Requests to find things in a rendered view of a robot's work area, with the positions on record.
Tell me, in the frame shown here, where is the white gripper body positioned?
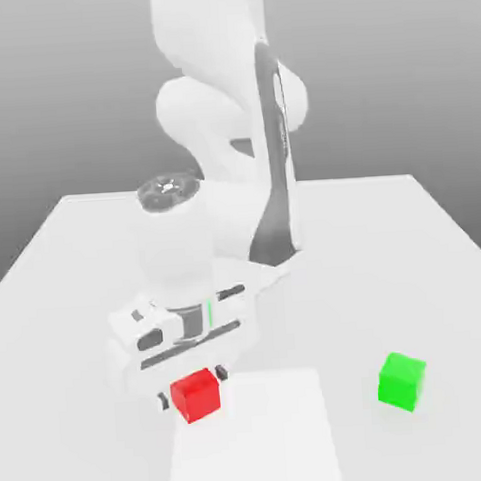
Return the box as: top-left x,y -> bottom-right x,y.
122,308 -> 262,398

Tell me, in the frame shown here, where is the small red cube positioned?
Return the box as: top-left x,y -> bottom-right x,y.
168,366 -> 224,427

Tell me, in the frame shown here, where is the small green cube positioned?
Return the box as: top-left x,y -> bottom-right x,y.
374,349 -> 431,416

